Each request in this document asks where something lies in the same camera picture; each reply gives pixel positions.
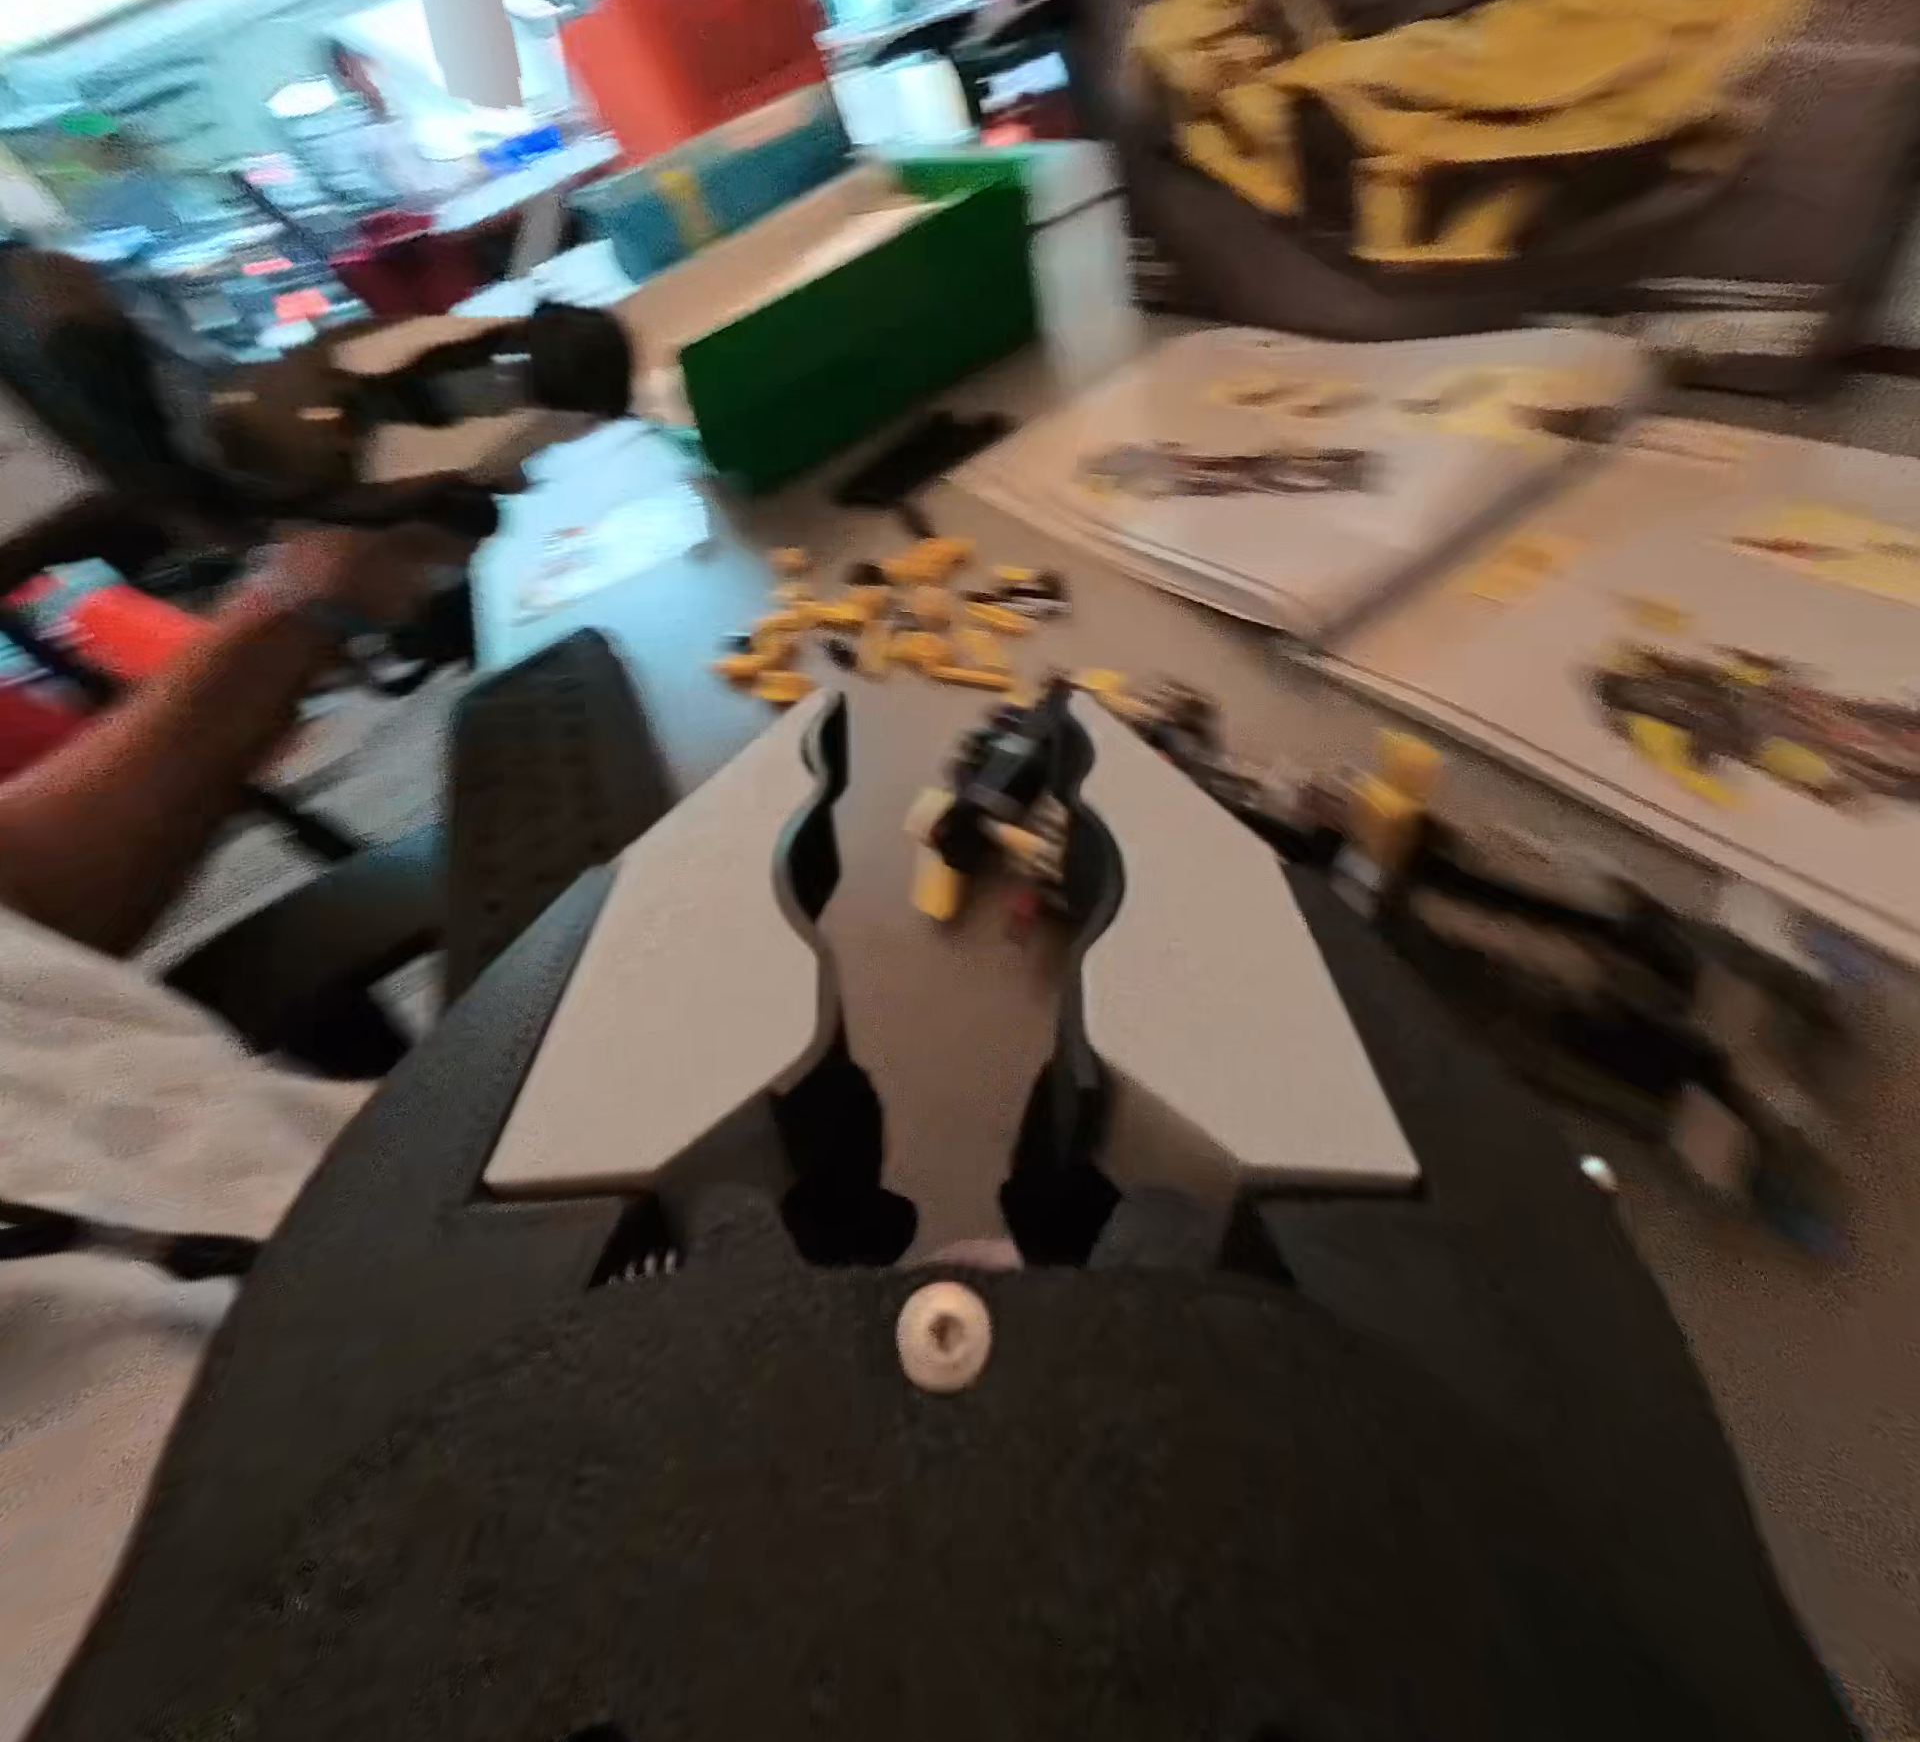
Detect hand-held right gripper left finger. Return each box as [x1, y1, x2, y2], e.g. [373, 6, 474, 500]
[479, 689, 920, 1273]

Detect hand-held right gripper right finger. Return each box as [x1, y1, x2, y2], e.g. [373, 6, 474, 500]
[996, 689, 1423, 1273]

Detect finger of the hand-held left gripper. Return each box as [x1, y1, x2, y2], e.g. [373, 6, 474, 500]
[356, 407, 529, 493]
[322, 311, 540, 383]

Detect black round object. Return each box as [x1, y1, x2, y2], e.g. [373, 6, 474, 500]
[523, 303, 635, 420]

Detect lego car chassis model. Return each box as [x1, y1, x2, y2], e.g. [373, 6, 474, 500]
[903, 675, 1860, 1262]

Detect pile of yellow lego pieces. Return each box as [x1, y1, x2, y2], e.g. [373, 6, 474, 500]
[711, 539, 1073, 706]

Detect black lego beams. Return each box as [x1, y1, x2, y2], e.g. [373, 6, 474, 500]
[831, 407, 1021, 542]

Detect open lego instruction booklet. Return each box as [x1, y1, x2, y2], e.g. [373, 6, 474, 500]
[952, 325, 1920, 973]

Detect lego set box yellow car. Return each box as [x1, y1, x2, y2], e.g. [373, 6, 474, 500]
[1071, 0, 1920, 398]

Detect person's left hand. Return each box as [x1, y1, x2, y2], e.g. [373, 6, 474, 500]
[262, 524, 474, 643]

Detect white plastic bag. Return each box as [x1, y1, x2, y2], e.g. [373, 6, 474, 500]
[467, 419, 720, 672]

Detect black office chair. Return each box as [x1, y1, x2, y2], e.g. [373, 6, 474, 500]
[0, 246, 212, 574]

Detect black perforated chair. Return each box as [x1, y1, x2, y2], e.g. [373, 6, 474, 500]
[162, 628, 679, 1083]

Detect light blue plastic box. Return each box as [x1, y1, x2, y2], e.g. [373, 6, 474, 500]
[570, 106, 858, 283]

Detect red carry case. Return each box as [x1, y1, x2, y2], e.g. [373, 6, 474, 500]
[557, 0, 833, 167]

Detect green cardboard box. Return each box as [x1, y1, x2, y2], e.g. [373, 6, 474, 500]
[614, 140, 1043, 494]

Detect white cylindrical container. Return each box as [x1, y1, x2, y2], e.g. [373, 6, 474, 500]
[827, 54, 980, 153]

